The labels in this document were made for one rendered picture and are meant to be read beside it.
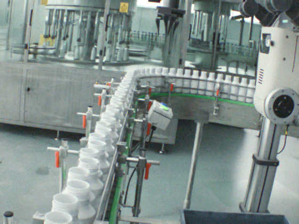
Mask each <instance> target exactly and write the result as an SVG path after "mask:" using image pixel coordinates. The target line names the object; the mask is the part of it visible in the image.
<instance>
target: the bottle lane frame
mask: <svg viewBox="0 0 299 224"><path fill-rule="evenodd" d="M134 111H135V114H133V115H132V117H134V118H135V119H136V115H137V109H134ZM130 126H132V130H133V129H135V127H134V123H131V125H130ZM132 141H133V132H131V133H128V135H127V138H126V141H125V142H126V143H127V144H126V147H127V150H126V151H125V153H123V155H126V156H127V157H129V155H128V152H129V146H130V147H132ZM121 167H124V172H125V175H123V177H117V182H116V186H115V192H114V196H113V199H112V204H111V210H110V212H109V218H108V219H107V220H108V222H109V224H116V222H117V219H116V218H117V213H118V211H119V207H120V209H121V204H119V201H120V194H121V192H122V195H124V187H125V181H126V177H127V172H128V166H127V162H126V164H122V166H121Z"/></svg>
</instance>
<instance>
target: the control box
mask: <svg viewBox="0 0 299 224"><path fill-rule="evenodd" d="M161 106H162V105H161V104H160V103H159V102H157V101H154V103H153V105H152V106H151V108H150V110H149V112H148V121H152V122H157V125H154V124H152V126H151V127H150V132H149V135H147V134H146V138H145V139H147V138H148V137H149V136H150V135H151V137H150V139H149V142H148V144H147V147H146V149H148V147H149V144H150V141H151V139H152V136H153V132H154V130H156V127H158V128H160V129H162V130H164V131H165V130H166V128H167V126H168V125H169V123H170V121H171V118H172V111H171V108H170V107H168V106H167V108H168V110H166V109H164V108H162V107H161ZM139 146H140V141H139V142H138V144H137V145H136V146H135V147H134V149H133V150H132V147H131V152H130V154H133V153H134V152H135V151H136V150H137V149H138V148H139ZM135 170H136V169H134V170H133V172H132V174H131V176H130V179H129V182H128V186H127V189H126V193H125V200H124V204H125V205H126V199H127V194H128V189H129V185H130V180H131V178H132V176H133V174H134V172H135Z"/></svg>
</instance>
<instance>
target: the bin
mask: <svg viewBox="0 0 299 224"><path fill-rule="evenodd" d="M116 219H117V222H116V224H118V221H126V222H135V223H144V224H292V223H291V222H290V221H289V219H288V218H287V216H286V215H285V214H269V213H268V214H265V213H246V212H244V213H241V212H225V211H208V210H196V209H192V210H191V209H183V208H181V210H180V220H179V221H171V220H158V219H150V218H136V217H128V216H122V215H119V212H118V213H117V218H116Z"/></svg>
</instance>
